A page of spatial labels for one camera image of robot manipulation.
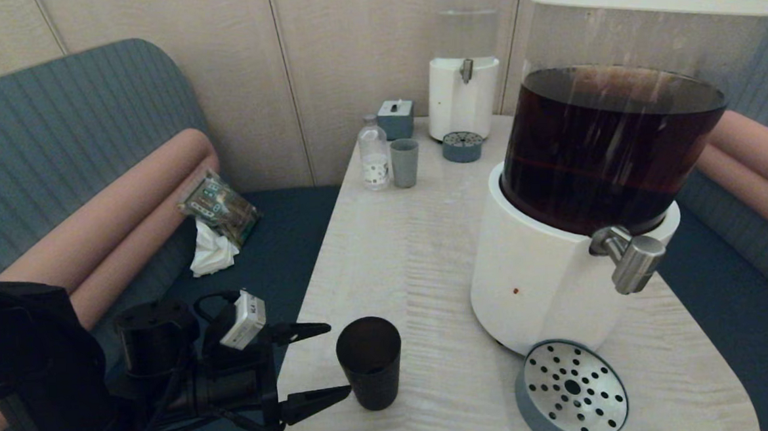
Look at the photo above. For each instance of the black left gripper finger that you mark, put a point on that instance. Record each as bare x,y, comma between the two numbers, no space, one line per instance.
291,332
302,405

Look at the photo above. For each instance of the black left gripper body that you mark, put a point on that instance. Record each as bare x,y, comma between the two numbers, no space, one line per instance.
235,387

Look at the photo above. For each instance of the black plastic cup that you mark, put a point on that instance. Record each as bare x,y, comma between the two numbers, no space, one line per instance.
369,367

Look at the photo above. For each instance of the large dark tea dispenser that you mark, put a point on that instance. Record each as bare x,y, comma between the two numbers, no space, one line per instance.
538,266

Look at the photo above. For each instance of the large silver dispenser tap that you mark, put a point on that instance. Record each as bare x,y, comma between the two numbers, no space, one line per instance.
635,263

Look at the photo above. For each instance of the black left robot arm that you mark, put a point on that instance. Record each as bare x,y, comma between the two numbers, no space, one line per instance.
37,365

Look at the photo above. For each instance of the grey plastic cup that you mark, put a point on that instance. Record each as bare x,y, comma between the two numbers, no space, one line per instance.
406,166

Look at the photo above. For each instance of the white crumpled tissue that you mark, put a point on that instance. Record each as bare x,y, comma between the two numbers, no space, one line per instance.
214,254

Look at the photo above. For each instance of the green snack packet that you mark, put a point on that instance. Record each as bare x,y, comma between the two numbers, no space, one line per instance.
222,209

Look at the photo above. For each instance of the pink bolster cushion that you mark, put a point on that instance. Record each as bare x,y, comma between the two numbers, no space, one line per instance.
127,202
762,150
751,196
149,254

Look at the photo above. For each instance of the clear plastic bottle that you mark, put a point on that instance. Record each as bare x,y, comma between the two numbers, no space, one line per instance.
374,155

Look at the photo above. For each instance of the grey tissue box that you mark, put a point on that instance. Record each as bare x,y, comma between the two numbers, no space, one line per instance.
395,123

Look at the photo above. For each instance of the small grey drip tray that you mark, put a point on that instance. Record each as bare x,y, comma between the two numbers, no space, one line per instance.
463,149

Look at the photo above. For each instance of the large grey perforated drip tray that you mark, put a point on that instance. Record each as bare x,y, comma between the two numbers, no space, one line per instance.
572,389

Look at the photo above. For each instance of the small clear water dispenser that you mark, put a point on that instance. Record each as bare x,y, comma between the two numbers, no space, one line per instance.
460,106

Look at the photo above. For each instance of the small silver dispenser tap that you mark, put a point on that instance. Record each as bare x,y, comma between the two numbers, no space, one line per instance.
466,70

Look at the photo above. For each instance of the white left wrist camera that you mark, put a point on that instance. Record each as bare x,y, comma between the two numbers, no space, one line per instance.
243,321

